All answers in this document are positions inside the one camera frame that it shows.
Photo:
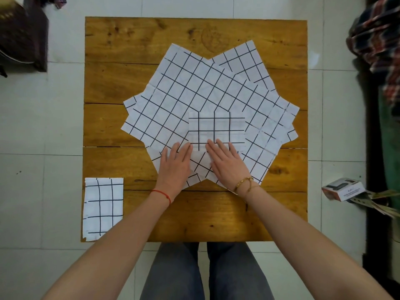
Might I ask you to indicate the person's right hand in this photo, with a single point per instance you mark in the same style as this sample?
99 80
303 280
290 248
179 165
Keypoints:
229 170

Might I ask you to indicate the person's left hand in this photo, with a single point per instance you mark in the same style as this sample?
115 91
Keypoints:
173 174

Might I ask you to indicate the person's left middle finger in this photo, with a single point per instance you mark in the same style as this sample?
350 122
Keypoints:
182 152

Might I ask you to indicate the person's left little finger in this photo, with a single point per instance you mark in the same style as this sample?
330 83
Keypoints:
164 154

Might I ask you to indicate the person's right little finger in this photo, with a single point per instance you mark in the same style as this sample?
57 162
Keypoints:
241 159

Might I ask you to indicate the person's right middle finger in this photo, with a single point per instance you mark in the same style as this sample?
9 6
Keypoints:
223 148

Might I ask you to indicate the small grid cloth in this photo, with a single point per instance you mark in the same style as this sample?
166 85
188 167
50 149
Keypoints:
217 128

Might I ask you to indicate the person's right forearm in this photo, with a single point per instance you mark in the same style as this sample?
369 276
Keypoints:
312 246

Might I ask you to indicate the person's left forearm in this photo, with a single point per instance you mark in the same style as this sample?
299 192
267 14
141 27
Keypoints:
109 246

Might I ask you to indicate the white black-grid cloth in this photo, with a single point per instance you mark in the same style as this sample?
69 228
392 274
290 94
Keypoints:
187 90
275 121
130 102
245 60

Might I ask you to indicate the folded white grid cloth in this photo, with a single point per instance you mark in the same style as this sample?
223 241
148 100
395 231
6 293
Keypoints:
103 209

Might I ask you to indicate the white and orange box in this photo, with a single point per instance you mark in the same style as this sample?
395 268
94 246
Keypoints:
343 189

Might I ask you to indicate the grey trousers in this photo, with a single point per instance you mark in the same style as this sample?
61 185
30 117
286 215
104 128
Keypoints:
206 274

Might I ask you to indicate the printed paper leaflets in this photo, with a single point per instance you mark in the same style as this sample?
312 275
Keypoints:
379 203

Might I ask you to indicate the green fabric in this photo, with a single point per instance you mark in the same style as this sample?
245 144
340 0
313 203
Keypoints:
390 146

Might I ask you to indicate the plaid shirt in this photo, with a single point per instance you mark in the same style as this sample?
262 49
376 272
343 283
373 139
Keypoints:
378 37

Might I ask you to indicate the dark patterned cloth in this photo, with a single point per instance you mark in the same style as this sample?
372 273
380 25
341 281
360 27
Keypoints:
57 0

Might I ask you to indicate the dark brown bag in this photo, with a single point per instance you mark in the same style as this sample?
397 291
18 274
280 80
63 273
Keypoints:
22 31

